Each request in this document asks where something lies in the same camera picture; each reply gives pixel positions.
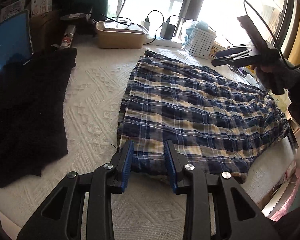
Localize white charger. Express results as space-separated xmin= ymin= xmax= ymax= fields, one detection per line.
xmin=141 ymin=19 xmax=151 ymax=37

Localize beige lidded lunch box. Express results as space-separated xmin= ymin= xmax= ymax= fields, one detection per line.
xmin=95 ymin=20 xmax=149 ymax=49

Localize cream bear print mug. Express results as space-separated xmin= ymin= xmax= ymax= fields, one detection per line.
xmin=207 ymin=41 xmax=228 ymax=60

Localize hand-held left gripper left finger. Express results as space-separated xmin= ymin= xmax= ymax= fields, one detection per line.
xmin=16 ymin=140 xmax=135 ymax=240

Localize black flat device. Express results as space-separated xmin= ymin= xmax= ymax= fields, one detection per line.
xmin=60 ymin=12 xmax=93 ymax=22

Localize dark cylindrical tube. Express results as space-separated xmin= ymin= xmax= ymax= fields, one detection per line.
xmin=60 ymin=25 xmax=77 ymax=49

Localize blue plaid pants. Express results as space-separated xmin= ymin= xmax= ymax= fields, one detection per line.
xmin=117 ymin=50 xmax=290 ymax=183

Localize brown cardboard box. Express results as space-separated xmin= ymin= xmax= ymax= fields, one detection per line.
xmin=30 ymin=9 xmax=62 ymax=53

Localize black folded cloth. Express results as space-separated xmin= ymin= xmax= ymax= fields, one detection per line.
xmin=0 ymin=47 xmax=77 ymax=188

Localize blue plastic jar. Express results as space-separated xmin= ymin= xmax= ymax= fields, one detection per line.
xmin=186 ymin=20 xmax=212 ymax=34

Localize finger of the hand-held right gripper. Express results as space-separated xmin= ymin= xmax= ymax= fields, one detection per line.
xmin=216 ymin=45 xmax=252 ymax=56
xmin=211 ymin=51 xmax=258 ymax=67

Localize white perforated basket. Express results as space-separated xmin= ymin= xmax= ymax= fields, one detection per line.
xmin=184 ymin=27 xmax=217 ymax=59

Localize person's right hand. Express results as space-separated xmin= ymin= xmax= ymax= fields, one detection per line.
xmin=255 ymin=56 xmax=300 ymax=95

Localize black charger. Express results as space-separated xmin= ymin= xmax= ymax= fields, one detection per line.
xmin=160 ymin=22 xmax=177 ymax=40

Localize dark window frame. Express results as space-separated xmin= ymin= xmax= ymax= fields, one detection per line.
xmin=107 ymin=0 xmax=210 ymax=25

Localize yellow curtain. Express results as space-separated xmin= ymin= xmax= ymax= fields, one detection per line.
xmin=284 ymin=0 xmax=300 ymax=68

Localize dark teal curtain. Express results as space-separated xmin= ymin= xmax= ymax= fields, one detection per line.
xmin=54 ymin=0 xmax=109 ymax=34

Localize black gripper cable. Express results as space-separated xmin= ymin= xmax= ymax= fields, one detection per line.
xmin=243 ymin=0 xmax=300 ymax=76

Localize small printed white box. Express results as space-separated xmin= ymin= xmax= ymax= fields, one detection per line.
xmin=0 ymin=0 xmax=27 ymax=20

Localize black charger cable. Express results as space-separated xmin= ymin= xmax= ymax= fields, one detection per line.
xmin=144 ymin=10 xmax=165 ymax=46
xmin=166 ymin=15 xmax=188 ymax=25

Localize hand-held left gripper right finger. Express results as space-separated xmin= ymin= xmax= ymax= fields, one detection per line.
xmin=164 ymin=140 xmax=280 ymax=240

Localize tablet with blue screen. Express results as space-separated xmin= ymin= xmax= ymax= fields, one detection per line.
xmin=0 ymin=9 xmax=33 ymax=85

